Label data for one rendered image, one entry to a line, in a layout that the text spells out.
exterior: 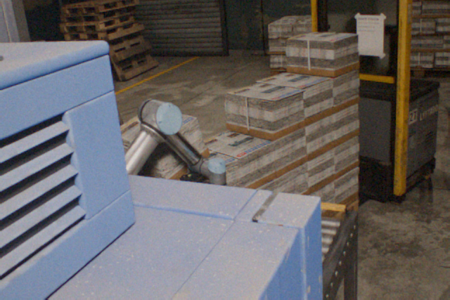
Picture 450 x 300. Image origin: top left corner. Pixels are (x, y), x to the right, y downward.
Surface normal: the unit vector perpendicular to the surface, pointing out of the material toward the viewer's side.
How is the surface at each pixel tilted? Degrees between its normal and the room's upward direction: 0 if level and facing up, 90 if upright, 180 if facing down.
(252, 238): 0
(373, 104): 90
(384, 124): 90
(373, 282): 0
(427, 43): 91
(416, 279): 0
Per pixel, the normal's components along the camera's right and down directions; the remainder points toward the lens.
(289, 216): -0.09, -0.94
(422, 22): -0.47, 0.34
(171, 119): 0.68, 0.11
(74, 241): 0.91, 0.07
